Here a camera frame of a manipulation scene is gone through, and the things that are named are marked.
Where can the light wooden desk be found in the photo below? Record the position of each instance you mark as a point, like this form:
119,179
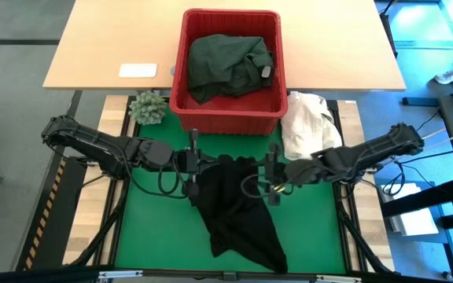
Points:
328,47

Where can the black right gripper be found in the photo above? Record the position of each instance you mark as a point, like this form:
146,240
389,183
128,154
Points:
292,173

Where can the white rectangular pad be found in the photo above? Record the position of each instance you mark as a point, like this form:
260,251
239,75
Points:
138,70

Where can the green spiky plant ornament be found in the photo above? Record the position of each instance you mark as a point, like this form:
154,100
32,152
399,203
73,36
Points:
148,108

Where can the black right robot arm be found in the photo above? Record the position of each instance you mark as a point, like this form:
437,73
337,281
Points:
368,153

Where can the white box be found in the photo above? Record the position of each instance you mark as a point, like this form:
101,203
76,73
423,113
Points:
415,220

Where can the black garment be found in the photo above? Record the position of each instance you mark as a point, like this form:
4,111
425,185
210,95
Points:
238,220

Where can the wooden side board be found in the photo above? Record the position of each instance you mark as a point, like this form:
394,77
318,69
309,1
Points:
85,220
368,204

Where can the black hazard-striped floor plate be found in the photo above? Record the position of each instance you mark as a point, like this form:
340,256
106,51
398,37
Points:
59,212

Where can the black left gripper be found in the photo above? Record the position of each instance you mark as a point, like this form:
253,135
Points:
182,161

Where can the green work mat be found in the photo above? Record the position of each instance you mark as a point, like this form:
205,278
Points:
179,273

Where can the dark green garment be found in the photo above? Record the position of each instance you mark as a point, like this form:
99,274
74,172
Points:
222,63

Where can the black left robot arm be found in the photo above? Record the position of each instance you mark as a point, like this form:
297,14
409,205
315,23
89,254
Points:
93,141

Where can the red ribbed plastic bin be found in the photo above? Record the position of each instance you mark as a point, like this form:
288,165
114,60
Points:
226,114

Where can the beige garment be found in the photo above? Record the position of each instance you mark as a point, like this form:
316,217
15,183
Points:
309,126

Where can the white sneaker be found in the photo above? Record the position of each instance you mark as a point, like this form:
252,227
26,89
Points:
448,75

